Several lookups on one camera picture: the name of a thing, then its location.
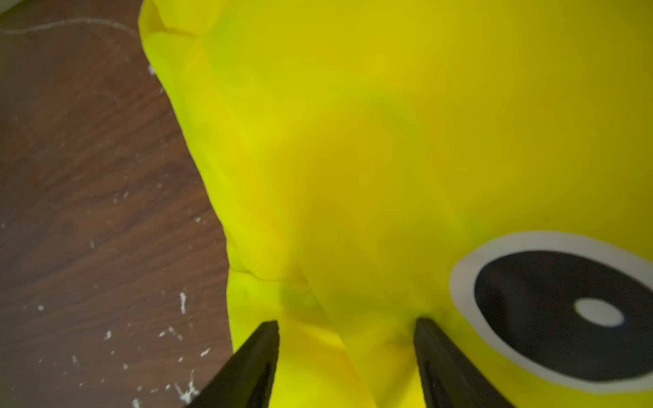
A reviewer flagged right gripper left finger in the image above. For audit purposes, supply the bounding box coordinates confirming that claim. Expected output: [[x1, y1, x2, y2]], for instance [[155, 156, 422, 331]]
[[187, 321, 280, 408]]

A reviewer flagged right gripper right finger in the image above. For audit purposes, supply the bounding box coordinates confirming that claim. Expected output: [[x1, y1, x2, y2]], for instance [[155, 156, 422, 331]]
[[413, 318, 513, 408]]

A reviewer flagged yellow duck raincoat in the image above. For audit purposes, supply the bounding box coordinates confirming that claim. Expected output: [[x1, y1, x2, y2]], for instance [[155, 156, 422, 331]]
[[139, 1, 652, 407]]

